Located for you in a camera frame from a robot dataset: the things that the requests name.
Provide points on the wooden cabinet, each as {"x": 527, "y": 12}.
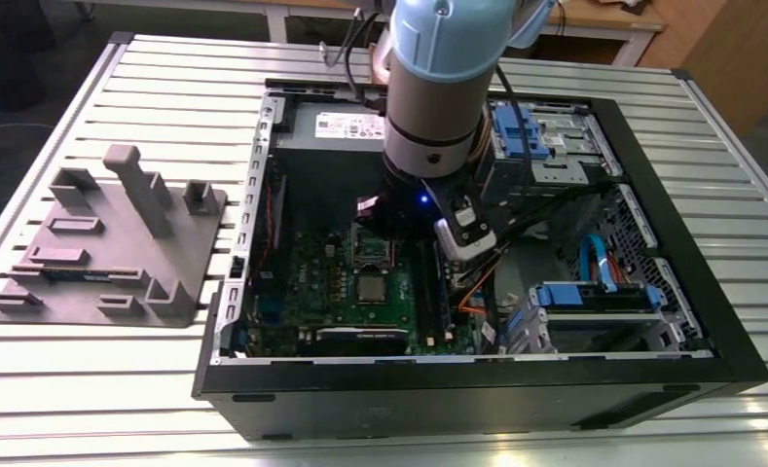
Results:
{"x": 733, "y": 58}

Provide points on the silver CPU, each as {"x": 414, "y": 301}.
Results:
{"x": 372, "y": 289}

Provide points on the silver disk bay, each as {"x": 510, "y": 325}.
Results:
{"x": 603, "y": 318}
{"x": 565, "y": 170}

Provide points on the green motherboard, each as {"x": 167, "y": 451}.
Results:
{"x": 318, "y": 292}

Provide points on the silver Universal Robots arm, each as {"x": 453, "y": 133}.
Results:
{"x": 428, "y": 126}

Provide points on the grey power supply unit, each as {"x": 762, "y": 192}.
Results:
{"x": 318, "y": 170}

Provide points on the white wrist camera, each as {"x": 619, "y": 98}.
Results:
{"x": 465, "y": 233}

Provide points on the black graphics card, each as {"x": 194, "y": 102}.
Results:
{"x": 356, "y": 340}

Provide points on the wooden desk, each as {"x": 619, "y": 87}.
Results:
{"x": 590, "y": 19}

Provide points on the RAM stick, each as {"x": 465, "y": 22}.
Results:
{"x": 77, "y": 276}

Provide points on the black office chair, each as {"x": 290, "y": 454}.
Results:
{"x": 7, "y": 48}

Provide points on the black PC case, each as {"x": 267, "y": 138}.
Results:
{"x": 487, "y": 404}

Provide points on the grey parts rack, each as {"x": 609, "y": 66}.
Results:
{"x": 116, "y": 292}

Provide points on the CPU socket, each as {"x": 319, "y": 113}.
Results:
{"x": 374, "y": 305}

